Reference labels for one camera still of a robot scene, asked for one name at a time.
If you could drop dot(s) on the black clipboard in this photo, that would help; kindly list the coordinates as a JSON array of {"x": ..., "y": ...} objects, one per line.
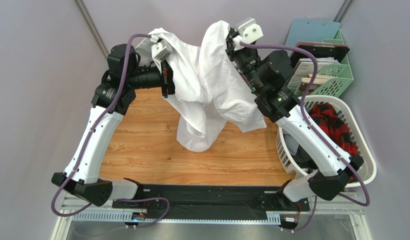
[{"x": 338, "y": 51}]

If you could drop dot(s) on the green desk organizer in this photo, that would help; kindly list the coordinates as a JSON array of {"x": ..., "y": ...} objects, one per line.
[{"x": 332, "y": 80}]

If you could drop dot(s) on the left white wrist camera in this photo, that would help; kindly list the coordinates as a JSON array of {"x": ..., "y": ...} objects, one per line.
[{"x": 161, "y": 49}]

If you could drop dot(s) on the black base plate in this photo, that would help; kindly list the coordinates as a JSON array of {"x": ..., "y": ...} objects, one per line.
[{"x": 209, "y": 202}]

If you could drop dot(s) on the white long sleeve shirt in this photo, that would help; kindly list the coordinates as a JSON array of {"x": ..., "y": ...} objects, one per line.
[{"x": 209, "y": 91}]

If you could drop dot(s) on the red black plaid shirt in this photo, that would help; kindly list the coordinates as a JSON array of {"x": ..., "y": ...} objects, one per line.
[{"x": 328, "y": 120}]

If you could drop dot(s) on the white booklet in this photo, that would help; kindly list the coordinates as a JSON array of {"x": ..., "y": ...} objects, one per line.
[{"x": 305, "y": 66}]

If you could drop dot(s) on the blue clipboard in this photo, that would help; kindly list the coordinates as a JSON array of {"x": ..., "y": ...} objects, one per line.
[{"x": 311, "y": 30}]

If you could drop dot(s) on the white laundry basket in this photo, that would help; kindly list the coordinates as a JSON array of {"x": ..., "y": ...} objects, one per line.
[{"x": 367, "y": 171}]

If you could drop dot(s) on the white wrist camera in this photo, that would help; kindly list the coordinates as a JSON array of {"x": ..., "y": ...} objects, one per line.
[
  {"x": 247, "y": 31},
  {"x": 161, "y": 49}
]

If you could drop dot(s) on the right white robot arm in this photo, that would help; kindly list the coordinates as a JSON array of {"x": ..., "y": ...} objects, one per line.
[{"x": 266, "y": 77}]

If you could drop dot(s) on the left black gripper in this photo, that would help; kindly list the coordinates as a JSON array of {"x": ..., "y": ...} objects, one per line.
[{"x": 166, "y": 79}]

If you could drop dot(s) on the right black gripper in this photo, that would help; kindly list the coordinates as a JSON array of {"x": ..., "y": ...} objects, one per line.
[{"x": 232, "y": 48}]

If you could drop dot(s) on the aluminium frame rail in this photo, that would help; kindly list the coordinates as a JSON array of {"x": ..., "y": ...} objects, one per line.
[{"x": 331, "y": 220}]

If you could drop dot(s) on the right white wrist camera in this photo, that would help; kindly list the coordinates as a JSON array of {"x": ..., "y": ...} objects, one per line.
[{"x": 247, "y": 31}]

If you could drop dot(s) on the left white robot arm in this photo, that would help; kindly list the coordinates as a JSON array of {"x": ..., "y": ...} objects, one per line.
[{"x": 110, "y": 103}]

